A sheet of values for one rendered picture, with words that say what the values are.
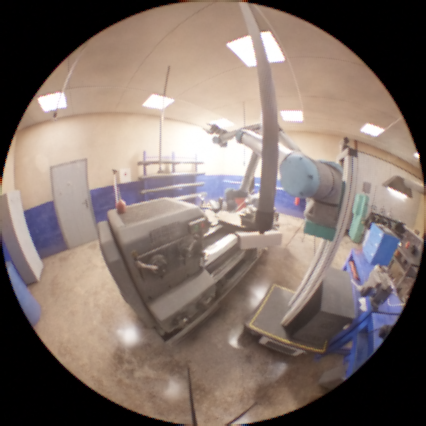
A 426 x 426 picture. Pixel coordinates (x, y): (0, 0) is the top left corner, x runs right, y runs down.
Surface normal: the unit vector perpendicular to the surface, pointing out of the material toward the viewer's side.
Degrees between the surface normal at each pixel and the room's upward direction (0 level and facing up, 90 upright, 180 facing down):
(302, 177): 92
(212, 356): 0
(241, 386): 0
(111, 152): 90
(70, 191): 90
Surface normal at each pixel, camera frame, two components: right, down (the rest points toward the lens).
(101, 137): 0.76, 0.22
